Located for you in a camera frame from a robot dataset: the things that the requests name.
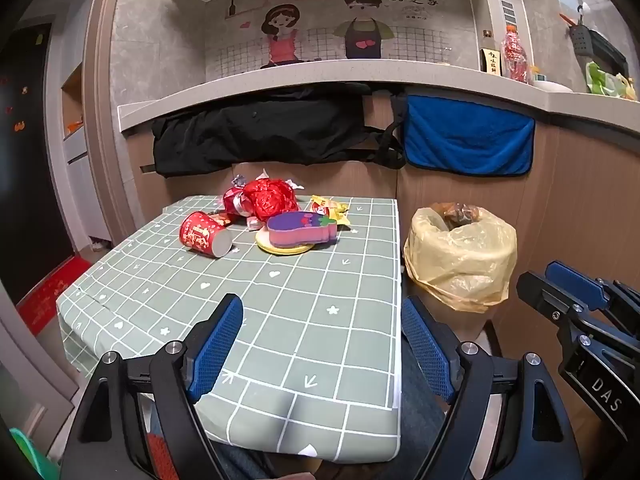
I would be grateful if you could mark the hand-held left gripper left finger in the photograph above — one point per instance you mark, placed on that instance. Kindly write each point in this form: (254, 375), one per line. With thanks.
(217, 347)

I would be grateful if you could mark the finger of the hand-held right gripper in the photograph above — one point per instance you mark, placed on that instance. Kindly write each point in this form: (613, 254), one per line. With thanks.
(575, 282)
(550, 305)

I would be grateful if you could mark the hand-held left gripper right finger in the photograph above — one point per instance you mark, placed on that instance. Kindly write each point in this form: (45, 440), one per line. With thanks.
(425, 347)

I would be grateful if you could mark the yellow plastic bin bag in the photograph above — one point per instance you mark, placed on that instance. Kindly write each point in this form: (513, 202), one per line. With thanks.
(465, 265)

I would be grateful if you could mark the red drink can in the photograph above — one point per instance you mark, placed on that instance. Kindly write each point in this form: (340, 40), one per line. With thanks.
(200, 232)

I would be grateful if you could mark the green checked tablecloth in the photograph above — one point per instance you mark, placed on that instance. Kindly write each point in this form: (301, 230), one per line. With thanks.
(280, 310)

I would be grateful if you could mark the yellow plate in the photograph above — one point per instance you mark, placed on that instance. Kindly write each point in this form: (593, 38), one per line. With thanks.
(285, 250)

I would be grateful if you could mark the brown crumpled waste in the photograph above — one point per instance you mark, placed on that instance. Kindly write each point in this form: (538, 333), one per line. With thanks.
(462, 215)

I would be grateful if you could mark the purple eggplant-shaped box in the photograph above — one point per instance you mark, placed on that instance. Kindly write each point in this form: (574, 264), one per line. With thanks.
(300, 230)

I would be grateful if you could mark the red and silver crumpled packet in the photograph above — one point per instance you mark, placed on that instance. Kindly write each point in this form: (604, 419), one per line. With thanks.
(234, 201)

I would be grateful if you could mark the red foil wrapper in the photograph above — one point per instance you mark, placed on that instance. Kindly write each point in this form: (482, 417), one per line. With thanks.
(267, 197)

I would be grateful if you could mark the yellow snack packet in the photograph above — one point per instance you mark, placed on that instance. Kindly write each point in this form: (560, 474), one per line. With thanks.
(325, 206)

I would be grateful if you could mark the red doormat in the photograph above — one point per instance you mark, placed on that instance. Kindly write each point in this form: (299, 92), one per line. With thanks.
(50, 295)

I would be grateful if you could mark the blue towel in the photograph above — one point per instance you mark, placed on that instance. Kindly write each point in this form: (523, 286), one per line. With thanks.
(465, 135)

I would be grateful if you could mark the white bowl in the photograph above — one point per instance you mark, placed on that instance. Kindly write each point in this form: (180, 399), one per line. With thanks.
(552, 86)

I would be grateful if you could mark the green plastic bag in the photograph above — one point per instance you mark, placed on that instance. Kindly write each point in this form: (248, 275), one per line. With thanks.
(607, 82)

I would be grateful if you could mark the small teal cup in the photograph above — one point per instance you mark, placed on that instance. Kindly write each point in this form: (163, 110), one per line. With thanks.
(539, 75)

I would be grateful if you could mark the green plastic item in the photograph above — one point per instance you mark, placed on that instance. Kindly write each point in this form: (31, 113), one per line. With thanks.
(32, 457)

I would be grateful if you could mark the black cloth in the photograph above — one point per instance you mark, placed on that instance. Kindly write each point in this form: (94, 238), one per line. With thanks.
(260, 132)

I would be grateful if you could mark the white shelf cabinet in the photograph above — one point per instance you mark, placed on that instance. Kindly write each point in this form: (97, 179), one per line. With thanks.
(80, 160)

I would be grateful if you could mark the red plastic bottle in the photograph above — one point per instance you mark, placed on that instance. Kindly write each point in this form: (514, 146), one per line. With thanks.
(516, 55)

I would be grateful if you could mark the black utensil holder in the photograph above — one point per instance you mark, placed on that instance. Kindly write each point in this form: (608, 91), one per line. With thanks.
(597, 47)

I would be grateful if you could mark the black refrigerator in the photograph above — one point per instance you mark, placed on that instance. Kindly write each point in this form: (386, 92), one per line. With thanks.
(30, 160)

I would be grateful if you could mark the grey stone counter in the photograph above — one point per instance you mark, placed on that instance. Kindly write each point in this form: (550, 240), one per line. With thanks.
(350, 72)

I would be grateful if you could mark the cartoon wall poster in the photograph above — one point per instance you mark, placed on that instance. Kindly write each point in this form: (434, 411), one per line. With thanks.
(405, 35)

